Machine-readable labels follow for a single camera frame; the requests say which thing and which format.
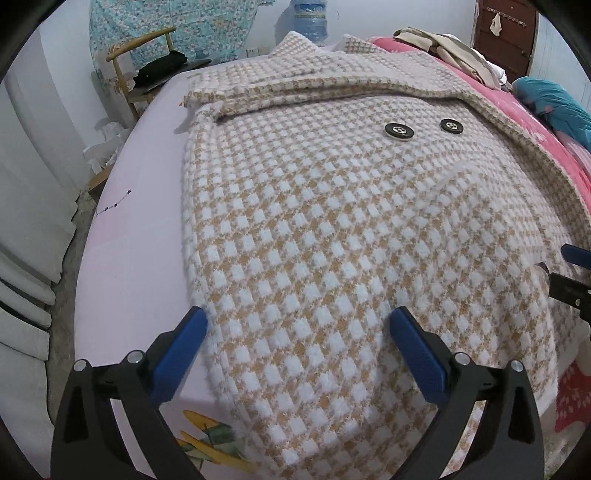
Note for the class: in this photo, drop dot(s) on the floral wall cloth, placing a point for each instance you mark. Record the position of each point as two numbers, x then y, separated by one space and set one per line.
184 27

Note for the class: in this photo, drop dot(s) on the white garment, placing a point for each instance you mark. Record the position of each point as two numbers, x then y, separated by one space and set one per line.
494 71

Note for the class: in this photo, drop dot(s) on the white curtain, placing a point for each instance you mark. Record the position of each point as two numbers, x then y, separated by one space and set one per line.
32 184

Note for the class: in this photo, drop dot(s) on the small wooden stool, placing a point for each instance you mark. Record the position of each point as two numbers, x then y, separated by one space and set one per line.
99 182

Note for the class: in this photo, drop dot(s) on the wall socket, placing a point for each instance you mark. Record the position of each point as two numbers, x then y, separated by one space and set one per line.
253 51

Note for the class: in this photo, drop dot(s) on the door hook rack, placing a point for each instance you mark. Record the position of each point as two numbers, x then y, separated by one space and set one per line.
512 17

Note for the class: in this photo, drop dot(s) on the beige white houndstooth coat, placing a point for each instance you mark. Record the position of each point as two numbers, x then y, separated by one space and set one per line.
346 254

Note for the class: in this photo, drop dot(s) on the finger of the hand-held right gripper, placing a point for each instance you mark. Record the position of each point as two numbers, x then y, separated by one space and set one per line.
568 288
577 255

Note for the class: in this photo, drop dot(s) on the beige clothes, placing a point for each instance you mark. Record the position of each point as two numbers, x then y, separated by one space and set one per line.
452 50

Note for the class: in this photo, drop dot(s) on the brown wooden door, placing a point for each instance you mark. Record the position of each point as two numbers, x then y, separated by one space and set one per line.
512 46

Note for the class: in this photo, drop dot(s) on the wooden chair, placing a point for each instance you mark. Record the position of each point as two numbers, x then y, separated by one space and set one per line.
124 83

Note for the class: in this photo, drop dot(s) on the pink floral blanket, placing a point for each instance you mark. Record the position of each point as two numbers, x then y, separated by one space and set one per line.
521 110

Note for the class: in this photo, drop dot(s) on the bed with pink printed sheet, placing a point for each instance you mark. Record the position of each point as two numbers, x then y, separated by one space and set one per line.
138 230

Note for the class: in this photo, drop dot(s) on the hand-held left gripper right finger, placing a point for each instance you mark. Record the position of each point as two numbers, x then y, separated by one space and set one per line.
420 360

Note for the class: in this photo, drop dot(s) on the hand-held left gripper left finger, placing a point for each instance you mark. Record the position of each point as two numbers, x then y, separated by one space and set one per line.
178 360

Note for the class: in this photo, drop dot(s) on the black bag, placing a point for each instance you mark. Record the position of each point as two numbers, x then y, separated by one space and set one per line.
159 67

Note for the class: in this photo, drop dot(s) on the teal cloth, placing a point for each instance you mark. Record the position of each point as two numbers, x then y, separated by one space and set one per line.
554 106

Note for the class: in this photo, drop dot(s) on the white plastic bag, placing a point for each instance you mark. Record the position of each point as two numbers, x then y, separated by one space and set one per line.
104 147

